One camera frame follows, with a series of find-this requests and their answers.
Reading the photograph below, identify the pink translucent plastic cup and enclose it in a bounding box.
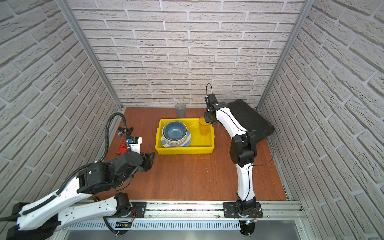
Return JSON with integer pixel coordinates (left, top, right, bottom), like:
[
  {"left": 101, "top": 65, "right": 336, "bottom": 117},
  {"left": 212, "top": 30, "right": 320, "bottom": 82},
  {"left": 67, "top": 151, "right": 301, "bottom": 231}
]
[{"left": 199, "top": 117, "right": 211, "bottom": 136}]

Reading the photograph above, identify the light green ceramic bowl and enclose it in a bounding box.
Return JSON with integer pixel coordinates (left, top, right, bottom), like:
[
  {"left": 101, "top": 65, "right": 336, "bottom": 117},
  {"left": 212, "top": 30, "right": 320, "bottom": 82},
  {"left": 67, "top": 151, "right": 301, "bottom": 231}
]
[{"left": 163, "top": 125, "right": 187, "bottom": 142}]

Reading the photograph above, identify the yellow plastic bin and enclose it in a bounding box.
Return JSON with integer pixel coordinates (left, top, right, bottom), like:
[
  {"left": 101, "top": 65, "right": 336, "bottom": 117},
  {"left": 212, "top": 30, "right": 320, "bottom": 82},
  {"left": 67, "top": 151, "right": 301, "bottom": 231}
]
[{"left": 155, "top": 118, "right": 215, "bottom": 155}]

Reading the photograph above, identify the grey translucent plastic cup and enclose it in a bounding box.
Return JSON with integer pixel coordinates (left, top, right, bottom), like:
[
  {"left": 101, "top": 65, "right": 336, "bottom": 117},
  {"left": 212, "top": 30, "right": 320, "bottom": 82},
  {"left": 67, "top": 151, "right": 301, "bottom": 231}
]
[{"left": 175, "top": 103, "right": 187, "bottom": 119}]

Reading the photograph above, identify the dark blue ceramic bowl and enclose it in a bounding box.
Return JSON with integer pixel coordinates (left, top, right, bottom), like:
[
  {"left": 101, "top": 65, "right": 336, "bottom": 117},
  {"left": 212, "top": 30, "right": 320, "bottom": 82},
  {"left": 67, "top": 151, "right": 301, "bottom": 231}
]
[{"left": 163, "top": 121, "right": 187, "bottom": 141}]

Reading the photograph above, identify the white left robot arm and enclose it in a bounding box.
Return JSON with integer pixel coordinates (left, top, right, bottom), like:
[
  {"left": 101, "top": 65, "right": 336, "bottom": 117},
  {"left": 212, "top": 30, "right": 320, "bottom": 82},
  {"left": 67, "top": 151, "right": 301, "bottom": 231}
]
[{"left": 1, "top": 113, "right": 155, "bottom": 240}]

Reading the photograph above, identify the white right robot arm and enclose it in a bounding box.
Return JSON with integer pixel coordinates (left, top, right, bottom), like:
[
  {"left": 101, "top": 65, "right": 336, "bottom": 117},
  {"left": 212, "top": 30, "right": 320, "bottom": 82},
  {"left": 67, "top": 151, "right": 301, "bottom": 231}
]
[{"left": 204, "top": 104, "right": 262, "bottom": 216}]

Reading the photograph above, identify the red and black pipe wrench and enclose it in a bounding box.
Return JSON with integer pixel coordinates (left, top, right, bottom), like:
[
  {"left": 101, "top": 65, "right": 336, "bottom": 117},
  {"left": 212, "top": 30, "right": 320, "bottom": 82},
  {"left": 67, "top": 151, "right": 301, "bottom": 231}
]
[{"left": 117, "top": 141, "right": 128, "bottom": 155}]

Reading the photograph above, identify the black plastic tool case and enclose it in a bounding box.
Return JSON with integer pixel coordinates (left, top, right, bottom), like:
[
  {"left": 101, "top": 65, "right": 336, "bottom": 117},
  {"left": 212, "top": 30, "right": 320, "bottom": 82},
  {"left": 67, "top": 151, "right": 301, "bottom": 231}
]
[{"left": 228, "top": 100, "right": 275, "bottom": 143}]

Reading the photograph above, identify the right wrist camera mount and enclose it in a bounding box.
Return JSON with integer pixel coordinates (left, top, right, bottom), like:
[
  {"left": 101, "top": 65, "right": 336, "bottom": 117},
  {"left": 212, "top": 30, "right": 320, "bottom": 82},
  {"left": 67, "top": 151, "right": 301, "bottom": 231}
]
[{"left": 205, "top": 94, "right": 228, "bottom": 113}]

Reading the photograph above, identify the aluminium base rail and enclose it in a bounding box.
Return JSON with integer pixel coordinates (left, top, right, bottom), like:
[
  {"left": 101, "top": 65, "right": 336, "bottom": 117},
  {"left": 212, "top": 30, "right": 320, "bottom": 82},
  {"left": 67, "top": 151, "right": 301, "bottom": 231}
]
[{"left": 68, "top": 200, "right": 308, "bottom": 232}]

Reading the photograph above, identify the aluminium frame post right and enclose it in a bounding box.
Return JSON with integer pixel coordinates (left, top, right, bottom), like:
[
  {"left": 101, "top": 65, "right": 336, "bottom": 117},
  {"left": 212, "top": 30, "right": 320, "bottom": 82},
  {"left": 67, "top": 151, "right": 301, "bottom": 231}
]
[{"left": 256, "top": 0, "right": 315, "bottom": 111}]

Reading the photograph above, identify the aluminium frame post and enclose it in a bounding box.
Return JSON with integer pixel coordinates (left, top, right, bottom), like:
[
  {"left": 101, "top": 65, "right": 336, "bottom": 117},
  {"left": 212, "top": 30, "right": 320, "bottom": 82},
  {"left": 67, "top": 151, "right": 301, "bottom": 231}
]
[
  {"left": 256, "top": 0, "right": 315, "bottom": 111},
  {"left": 57, "top": 0, "right": 124, "bottom": 112}
]

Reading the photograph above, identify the aluminium frame post left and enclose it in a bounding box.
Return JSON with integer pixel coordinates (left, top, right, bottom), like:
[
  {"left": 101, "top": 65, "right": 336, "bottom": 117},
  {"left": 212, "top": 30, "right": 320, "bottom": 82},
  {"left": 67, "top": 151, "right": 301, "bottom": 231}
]
[{"left": 57, "top": 0, "right": 124, "bottom": 112}]

